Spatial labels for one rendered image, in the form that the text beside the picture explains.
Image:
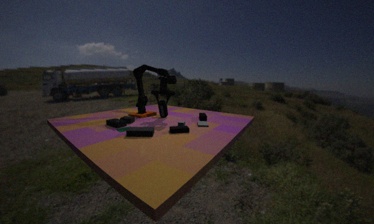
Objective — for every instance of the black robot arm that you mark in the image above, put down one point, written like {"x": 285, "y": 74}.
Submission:
{"x": 142, "y": 100}

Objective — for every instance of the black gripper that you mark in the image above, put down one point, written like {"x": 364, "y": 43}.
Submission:
{"x": 163, "y": 90}

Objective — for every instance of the dark grey switch controller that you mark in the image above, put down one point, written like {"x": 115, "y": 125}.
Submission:
{"x": 162, "y": 106}

